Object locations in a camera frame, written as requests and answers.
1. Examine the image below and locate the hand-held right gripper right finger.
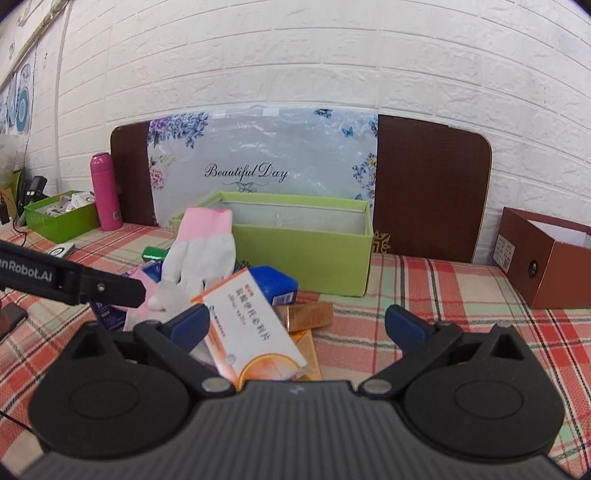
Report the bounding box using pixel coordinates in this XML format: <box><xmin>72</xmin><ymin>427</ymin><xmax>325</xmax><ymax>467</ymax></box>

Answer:
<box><xmin>359</xmin><ymin>304</ymin><xmax>532</xmax><ymax>400</ymax></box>

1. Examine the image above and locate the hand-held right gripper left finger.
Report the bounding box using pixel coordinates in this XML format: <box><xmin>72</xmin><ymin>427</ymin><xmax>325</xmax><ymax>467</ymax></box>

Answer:
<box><xmin>60</xmin><ymin>304</ymin><xmax>237</xmax><ymax>398</ymax></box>

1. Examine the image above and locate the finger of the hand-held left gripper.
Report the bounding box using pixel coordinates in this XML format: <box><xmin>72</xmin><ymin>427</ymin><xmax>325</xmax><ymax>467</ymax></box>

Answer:
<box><xmin>78</xmin><ymin>267</ymin><xmax>149</xmax><ymax>309</ymax></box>

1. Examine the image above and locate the white glove with pink cuff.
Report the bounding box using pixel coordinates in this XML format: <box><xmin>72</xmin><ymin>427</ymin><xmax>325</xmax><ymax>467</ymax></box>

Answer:
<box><xmin>122</xmin><ymin>269</ymin><xmax>197</xmax><ymax>334</ymax></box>
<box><xmin>161</xmin><ymin>207</ymin><xmax>237</xmax><ymax>296</ymax></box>

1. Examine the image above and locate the orange and white medicine box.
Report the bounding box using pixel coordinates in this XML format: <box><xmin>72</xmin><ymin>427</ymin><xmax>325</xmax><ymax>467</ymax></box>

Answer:
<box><xmin>191</xmin><ymin>269</ymin><xmax>308</xmax><ymax>388</ymax></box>

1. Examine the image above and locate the large green cardboard box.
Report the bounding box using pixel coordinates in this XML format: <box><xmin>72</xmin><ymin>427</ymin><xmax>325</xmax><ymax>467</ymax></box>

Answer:
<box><xmin>172</xmin><ymin>191</ymin><xmax>375</xmax><ymax>297</ymax></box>

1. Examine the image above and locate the plaid cloth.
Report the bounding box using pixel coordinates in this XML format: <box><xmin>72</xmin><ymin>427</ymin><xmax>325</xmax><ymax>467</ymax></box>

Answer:
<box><xmin>0</xmin><ymin>224</ymin><xmax>591</xmax><ymax>467</ymax></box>

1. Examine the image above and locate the black flat device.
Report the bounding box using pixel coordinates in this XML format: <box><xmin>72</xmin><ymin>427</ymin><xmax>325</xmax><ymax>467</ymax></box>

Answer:
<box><xmin>0</xmin><ymin>302</ymin><xmax>28</xmax><ymax>340</ymax></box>

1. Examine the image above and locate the small green cardboard box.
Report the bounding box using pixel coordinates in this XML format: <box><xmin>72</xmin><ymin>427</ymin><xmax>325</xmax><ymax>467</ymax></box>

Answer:
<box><xmin>24</xmin><ymin>190</ymin><xmax>100</xmax><ymax>244</ymax></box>

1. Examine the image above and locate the black stand device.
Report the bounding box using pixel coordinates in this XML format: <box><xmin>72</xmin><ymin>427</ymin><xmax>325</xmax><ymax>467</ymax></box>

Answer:
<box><xmin>18</xmin><ymin>175</ymin><xmax>49</xmax><ymax>215</ymax></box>

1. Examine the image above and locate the pink thermos bottle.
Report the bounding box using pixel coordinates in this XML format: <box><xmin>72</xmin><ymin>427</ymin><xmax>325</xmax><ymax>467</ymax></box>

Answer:
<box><xmin>89</xmin><ymin>152</ymin><xmax>124</xmax><ymax>232</ymax></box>

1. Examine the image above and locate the blue plastic box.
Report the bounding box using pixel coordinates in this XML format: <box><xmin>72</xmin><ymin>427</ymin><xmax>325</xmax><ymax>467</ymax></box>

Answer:
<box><xmin>245</xmin><ymin>265</ymin><xmax>298</xmax><ymax>306</ymax></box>

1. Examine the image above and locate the dark brown wooden board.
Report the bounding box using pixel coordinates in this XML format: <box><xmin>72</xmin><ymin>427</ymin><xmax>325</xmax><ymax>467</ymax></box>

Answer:
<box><xmin>110</xmin><ymin>114</ymin><xmax>492</xmax><ymax>266</ymax></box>

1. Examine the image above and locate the red-brown cardboard box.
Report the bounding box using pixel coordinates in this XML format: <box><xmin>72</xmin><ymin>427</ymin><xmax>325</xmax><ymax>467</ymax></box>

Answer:
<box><xmin>492</xmin><ymin>207</ymin><xmax>591</xmax><ymax>310</ymax></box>

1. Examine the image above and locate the floral clear plastic bag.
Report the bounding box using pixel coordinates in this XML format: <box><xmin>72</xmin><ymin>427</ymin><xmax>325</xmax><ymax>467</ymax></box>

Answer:
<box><xmin>147</xmin><ymin>105</ymin><xmax>379</xmax><ymax>229</ymax></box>

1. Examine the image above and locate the black cable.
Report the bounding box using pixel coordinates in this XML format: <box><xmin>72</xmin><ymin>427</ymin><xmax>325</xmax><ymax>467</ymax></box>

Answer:
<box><xmin>0</xmin><ymin>410</ymin><xmax>34</xmax><ymax>433</ymax></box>

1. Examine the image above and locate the wall poster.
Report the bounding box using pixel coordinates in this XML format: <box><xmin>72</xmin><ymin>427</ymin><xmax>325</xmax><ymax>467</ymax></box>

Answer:
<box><xmin>0</xmin><ymin>60</ymin><xmax>35</xmax><ymax>134</ymax></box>

